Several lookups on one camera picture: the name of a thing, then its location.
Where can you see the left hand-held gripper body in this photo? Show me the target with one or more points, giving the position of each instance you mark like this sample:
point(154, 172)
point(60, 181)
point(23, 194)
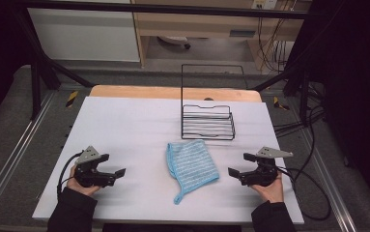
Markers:
point(87, 175)

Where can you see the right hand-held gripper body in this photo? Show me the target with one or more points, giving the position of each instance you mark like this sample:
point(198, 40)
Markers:
point(264, 175)

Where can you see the blue striped cloth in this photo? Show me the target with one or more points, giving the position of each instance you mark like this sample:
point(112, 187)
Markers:
point(190, 164)

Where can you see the person's left hand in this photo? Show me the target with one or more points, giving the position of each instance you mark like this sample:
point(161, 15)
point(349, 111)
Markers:
point(79, 189)

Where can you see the person's right hand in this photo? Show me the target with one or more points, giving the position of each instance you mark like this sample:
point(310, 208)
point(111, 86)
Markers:
point(274, 192)

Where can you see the white table mat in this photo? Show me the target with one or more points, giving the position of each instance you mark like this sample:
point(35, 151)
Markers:
point(134, 129)

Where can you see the yellow black tape marker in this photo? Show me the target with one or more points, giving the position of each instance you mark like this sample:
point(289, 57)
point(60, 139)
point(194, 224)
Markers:
point(71, 99)
point(279, 103)

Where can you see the black metal stand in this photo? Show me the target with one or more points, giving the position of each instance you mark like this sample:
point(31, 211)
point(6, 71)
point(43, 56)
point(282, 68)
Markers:
point(303, 93)
point(36, 83)

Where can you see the white cabinet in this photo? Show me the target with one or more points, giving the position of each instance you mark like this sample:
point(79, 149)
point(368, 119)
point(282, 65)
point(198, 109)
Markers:
point(82, 35)

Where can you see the office chair base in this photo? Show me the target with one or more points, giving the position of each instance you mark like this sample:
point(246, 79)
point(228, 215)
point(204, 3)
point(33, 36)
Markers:
point(174, 40)

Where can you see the wooden desk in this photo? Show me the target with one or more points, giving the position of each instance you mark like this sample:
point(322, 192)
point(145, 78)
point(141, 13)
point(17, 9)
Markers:
point(205, 24)

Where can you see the aluminium rail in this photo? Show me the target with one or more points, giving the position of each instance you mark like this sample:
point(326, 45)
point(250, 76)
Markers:
point(15, 151)
point(332, 187)

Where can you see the white wall socket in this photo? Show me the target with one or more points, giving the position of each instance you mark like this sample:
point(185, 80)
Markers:
point(264, 4)

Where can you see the black frame crossbar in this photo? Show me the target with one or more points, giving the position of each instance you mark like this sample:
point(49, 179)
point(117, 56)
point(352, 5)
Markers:
point(173, 9)

